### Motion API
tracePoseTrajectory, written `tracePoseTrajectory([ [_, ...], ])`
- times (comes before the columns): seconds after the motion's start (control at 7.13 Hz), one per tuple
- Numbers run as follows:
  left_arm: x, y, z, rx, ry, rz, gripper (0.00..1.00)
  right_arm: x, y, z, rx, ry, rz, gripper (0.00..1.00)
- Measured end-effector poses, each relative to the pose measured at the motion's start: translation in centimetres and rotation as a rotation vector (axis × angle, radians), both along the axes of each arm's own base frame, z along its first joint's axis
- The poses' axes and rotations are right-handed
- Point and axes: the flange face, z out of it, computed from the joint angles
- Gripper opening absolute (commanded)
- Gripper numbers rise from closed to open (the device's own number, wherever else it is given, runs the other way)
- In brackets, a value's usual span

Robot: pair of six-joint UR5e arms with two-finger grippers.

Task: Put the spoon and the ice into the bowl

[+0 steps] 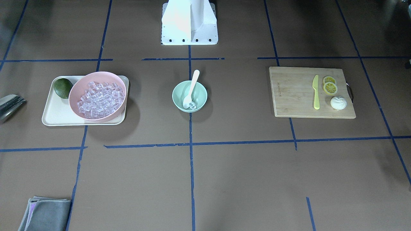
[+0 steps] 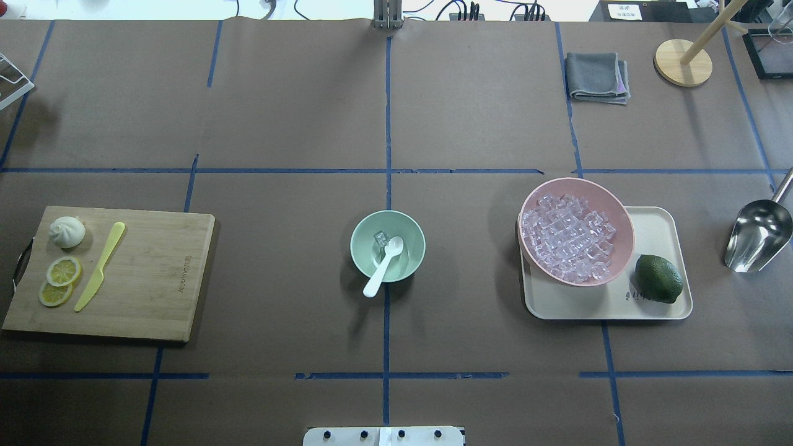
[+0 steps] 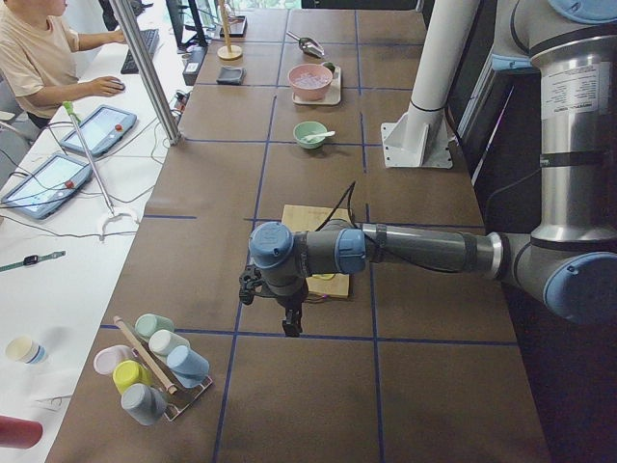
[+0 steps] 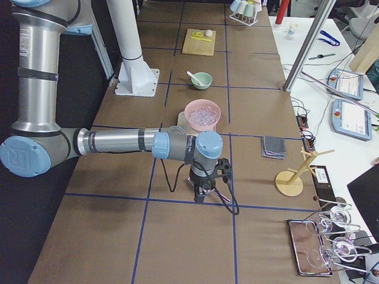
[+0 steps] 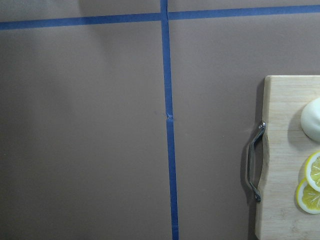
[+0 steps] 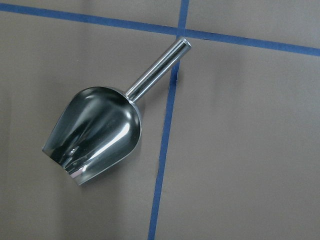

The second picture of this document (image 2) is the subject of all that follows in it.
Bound pink bowl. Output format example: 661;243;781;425
517;178;635;286

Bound lemon slice lower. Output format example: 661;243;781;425
46;256;82;287

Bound metal glass rack tray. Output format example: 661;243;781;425
742;28;792;80

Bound yellow plastic knife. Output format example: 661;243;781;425
74;221;126;312

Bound pile of clear ice cubes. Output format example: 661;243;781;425
519;194;616;284

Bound aluminium frame post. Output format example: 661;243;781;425
373;0;404;29

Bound black power strip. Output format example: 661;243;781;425
447;1;551;22

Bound wooden stand with round base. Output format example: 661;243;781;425
652;1;746;87

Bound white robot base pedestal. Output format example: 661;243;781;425
302;426;467;445

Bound bamboo cutting board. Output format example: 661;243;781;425
2;206;216;342

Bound clear ice cube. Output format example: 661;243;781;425
373;230;390;248

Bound metal cup rack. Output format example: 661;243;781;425
0;53;35;111

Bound cream tray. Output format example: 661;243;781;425
522;206;693;321

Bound grey folded cloth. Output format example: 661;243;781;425
564;53;631;105

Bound green lime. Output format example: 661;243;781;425
634;254;683;304

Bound white plastic spoon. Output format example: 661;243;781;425
362;236;404;297

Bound green bowl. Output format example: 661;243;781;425
349;211;427;282

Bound metal ice scoop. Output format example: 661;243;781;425
724;168;792;273

